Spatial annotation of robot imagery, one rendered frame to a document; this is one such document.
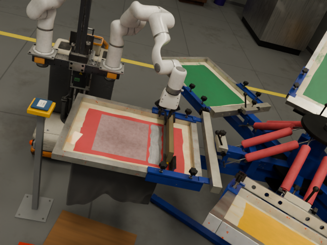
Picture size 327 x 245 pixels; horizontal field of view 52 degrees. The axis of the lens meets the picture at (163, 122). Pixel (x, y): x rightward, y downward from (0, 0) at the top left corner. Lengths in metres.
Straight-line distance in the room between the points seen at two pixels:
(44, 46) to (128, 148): 0.84
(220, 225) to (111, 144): 1.12
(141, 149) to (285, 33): 5.91
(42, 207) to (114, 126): 1.03
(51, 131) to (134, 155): 1.25
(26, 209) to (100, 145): 1.07
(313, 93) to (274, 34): 4.61
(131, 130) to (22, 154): 1.39
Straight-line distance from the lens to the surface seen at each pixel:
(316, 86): 2.90
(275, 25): 7.32
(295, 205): 1.71
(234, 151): 2.02
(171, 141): 1.86
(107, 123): 2.03
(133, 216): 2.81
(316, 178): 1.93
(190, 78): 2.81
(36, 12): 2.08
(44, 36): 2.21
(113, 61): 2.20
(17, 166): 3.06
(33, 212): 2.73
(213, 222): 0.88
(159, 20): 1.78
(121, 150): 1.86
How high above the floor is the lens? 2.18
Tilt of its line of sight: 35 degrees down
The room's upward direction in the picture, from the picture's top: 18 degrees clockwise
